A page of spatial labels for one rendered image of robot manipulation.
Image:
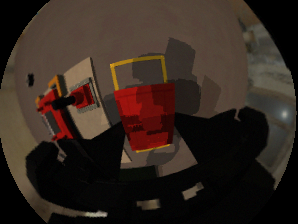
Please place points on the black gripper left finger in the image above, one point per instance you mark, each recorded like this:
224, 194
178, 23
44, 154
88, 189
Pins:
104, 150

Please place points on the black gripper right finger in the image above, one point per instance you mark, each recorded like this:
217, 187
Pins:
199, 133

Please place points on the tan flat base plate with orange corner posts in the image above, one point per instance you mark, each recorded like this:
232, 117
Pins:
92, 120

